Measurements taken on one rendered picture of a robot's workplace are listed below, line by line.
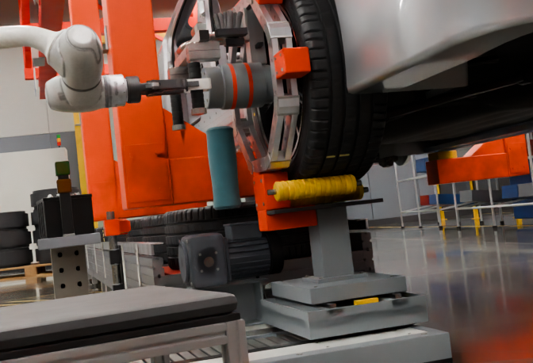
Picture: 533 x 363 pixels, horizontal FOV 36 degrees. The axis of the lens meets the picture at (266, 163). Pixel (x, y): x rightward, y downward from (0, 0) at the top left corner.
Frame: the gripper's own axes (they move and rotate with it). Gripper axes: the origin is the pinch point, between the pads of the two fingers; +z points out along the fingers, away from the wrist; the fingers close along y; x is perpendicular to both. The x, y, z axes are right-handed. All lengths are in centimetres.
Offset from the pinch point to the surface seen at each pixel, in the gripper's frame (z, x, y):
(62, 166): -38.7, -18.4, -10.2
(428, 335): 50, -75, 23
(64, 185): -38.6, -24.0, -10.2
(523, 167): 268, -26, -253
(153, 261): -8, -50, -70
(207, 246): 6, -46, -39
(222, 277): 10, -57, -39
